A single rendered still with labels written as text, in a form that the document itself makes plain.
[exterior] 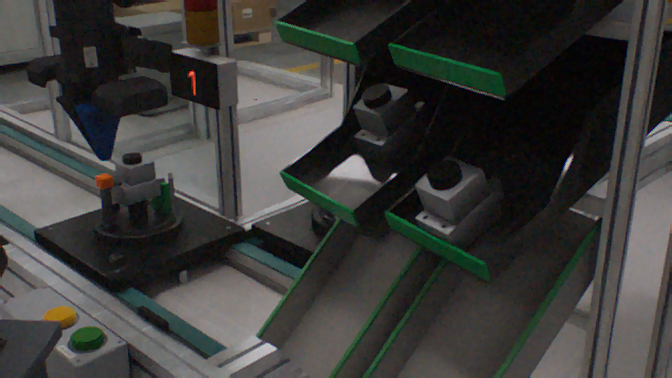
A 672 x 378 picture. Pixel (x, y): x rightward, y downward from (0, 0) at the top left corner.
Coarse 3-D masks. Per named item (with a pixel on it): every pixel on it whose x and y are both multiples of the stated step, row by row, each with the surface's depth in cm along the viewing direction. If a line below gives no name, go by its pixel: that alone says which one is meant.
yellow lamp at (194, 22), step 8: (216, 8) 118; (192, 16) 116; (200, 16) 116; (208, 16) 116; (216, 16) 117; (192, 24) 116; (200, 24) 116; (208, 24) 117; (216, 24) 118; (192, 32) 117; (200, 32) 117; (208, 32) 117; (216, 32) 118; (192, 40) 117; (200, 40) 117; (208, 40) 117; (216, 40) 118
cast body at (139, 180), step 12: (132, 156) 121; (120, 168) 121; (132, 168) 119; (144, 168) 121; (120, 180) 122; (132, 180) 120; (144, 180) 121; (156, 180) 123; (120, 192) 120; (132, 192) 120; (144, 192) 122; (156, 192) 124; (132, 204) 121
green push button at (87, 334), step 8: (88, 328) 99; (96, 328) 99; (72, 336) 97; (80, 336) 97; (88, 336) 97; (96, 336) 97; (72, 344) 97; (80, 344) 96; (88, 344) 96; (96, 344) 97
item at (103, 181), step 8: (96, 176) 118; (104, 176) 118; (96, 184) 119; (104, 184) 118; (112, 184) 119; (120, 184) 120; (104, 192) 119; (104, 200) 119; (104, 208) 120; (112, 208) 120; (104, 216) 121; (112, 216) 121
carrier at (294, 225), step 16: (304, 208) 133; (320, 208) 128; (256, 224) 127; (272, 224) 127; (288, 224) 127; (304, 224) 127; (320, 224) 123; (272, 240) 125; (288, 240) 122; (304, 240) 122; (320, 240) 122; (304, 256) 120
